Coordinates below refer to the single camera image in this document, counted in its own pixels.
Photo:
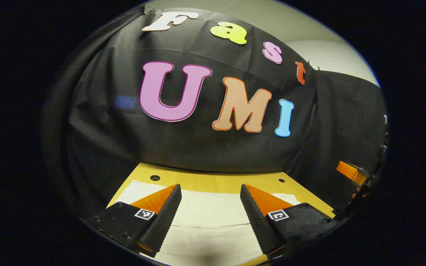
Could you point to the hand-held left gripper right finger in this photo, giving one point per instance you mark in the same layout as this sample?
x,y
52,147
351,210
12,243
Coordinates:
x,y
255,218

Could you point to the black backdrop cloth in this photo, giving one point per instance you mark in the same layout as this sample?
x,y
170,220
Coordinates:
x,y
198,147

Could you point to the white jeans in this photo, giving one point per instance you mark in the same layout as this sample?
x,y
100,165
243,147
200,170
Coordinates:
x,y
209,221

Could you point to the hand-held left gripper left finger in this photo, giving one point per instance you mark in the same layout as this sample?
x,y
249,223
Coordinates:
x,y
166,214

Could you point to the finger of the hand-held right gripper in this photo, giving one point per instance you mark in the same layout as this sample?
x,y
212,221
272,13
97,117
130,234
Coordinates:
x,y
348,170

